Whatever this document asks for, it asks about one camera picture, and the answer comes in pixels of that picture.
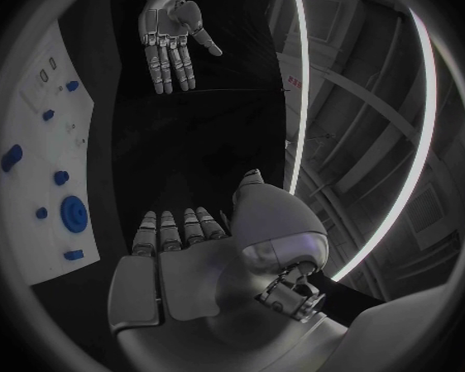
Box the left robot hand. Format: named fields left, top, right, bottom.
left=137, top=0, right=223, bottom=96

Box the blue long cylinder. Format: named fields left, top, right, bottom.
left=0, top=144, right=24, bottom=173

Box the white task board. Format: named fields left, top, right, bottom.
left=0, top=21, right=102, bottom=287

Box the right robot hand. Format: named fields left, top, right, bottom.
left=106, top=169, right=351, bottom=372

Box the blue gear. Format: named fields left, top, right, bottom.
left=60, top=195, right=89, bottom=234

